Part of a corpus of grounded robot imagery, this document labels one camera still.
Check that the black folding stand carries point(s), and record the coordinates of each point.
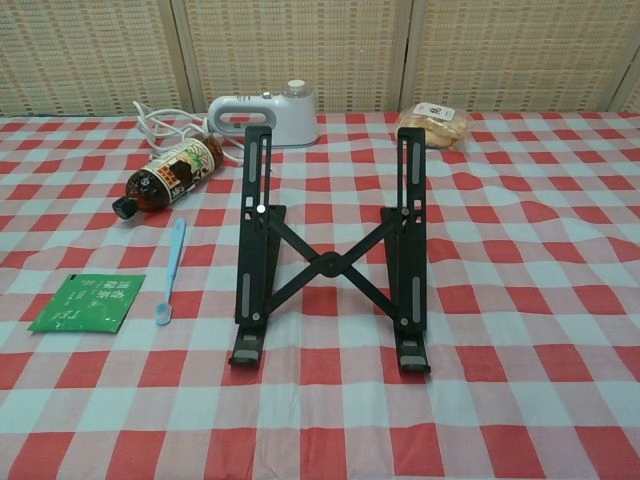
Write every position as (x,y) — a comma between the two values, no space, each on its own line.
(327,263)

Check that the red white checkered tablecloth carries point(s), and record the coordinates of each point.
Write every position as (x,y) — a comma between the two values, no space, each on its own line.
(500,300)

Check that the white handheld appliance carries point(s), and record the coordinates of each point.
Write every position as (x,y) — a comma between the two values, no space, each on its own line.
(295,120)

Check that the light blue toothbrush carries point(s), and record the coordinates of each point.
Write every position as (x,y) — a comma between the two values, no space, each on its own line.
(172,270)

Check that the packaged bread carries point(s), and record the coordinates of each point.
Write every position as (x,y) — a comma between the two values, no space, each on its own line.
(435,125)

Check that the brown tea bottle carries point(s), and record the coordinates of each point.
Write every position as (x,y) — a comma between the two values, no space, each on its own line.
(170,175)

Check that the wide bamboo folding screen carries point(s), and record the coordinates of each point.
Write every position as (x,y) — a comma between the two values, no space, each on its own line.
(300,40)

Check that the green tea sachet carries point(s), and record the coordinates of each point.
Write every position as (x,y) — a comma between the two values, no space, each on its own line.
(85,305)

